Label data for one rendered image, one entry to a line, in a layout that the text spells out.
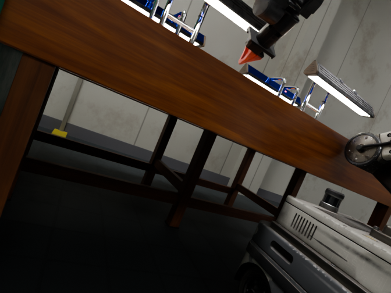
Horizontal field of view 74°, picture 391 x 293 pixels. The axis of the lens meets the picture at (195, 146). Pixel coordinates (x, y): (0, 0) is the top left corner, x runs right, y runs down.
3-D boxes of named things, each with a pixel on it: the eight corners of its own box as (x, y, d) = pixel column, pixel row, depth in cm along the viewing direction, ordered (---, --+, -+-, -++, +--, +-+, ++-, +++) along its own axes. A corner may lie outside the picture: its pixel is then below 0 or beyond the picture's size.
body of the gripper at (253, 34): (244, 29, 76) (263, 10, 71) (268, 46, 81) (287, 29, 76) (246, 44, 73) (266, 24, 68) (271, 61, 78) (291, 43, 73)
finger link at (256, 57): (227, 48, 82) (248, 27, 76) (243, 59, 86) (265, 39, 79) (228, 63, 79) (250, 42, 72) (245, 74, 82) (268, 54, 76)
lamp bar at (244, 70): (301, 107, 206) (305, 99, 206) (245, 72, 175) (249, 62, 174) (293, 106, 213) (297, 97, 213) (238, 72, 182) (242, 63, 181)
